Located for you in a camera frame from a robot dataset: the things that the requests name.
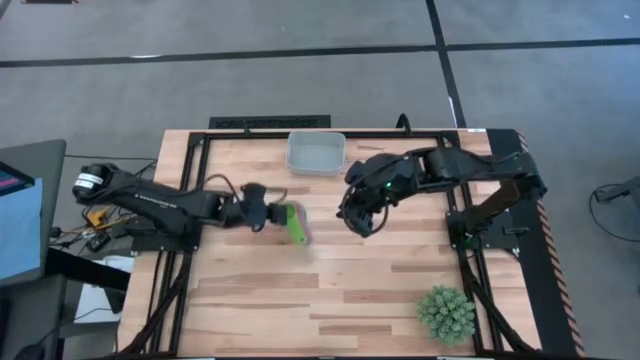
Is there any black metal table frame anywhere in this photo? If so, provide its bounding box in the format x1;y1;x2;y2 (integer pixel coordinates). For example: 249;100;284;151
117;129;541;359

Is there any white sheet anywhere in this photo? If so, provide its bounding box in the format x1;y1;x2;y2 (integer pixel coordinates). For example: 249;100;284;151
73;254;135;325

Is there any black power adapter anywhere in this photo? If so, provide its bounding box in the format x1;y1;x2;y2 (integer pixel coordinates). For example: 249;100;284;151
84;233;112;253

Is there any yellow cable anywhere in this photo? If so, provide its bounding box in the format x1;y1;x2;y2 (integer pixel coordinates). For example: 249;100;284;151
82;207;136;237

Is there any grey side desk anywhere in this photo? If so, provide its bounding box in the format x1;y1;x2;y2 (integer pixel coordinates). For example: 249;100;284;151
0;139;68;289

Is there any green measuring cup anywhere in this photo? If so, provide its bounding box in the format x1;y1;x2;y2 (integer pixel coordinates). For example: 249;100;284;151
283;201;309;246

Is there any dark tablet screen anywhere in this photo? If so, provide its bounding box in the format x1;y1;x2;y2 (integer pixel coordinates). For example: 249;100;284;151
0;161;36;197

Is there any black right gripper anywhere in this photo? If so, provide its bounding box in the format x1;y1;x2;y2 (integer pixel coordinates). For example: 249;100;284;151
337;187;396;240

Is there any green artificial succulent plant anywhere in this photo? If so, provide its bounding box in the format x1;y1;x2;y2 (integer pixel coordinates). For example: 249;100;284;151
416;284;477;346

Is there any blue sheet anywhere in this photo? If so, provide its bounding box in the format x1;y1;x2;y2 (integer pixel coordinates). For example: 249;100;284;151
0;177;44;282

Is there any black hazard-striped mat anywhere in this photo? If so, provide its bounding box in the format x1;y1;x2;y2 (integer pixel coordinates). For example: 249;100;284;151
485;128;586;359

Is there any black floor grate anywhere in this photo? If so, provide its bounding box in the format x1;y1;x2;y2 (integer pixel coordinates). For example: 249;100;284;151
208;114;332;130

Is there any grey plastic basket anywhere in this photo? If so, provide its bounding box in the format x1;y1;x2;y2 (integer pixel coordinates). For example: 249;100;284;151
286;130;348;178

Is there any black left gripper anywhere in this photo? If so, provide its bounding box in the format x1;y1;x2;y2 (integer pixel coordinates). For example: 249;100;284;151
219;182;291;234

